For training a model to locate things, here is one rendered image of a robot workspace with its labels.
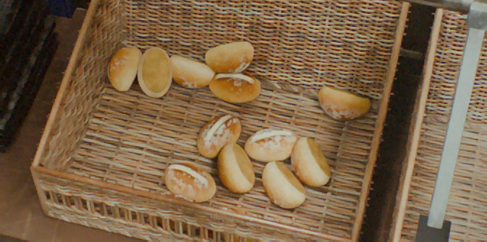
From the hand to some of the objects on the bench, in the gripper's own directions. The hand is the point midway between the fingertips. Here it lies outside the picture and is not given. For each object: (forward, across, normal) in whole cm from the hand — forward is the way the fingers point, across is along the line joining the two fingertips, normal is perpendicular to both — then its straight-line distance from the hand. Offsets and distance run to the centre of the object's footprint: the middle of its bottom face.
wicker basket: (+63, +40, -163) cm, 179 cm away
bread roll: (-15, +32, -170) cm, 174 cm away
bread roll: (+23, +30, -173) cm, 177 cm away
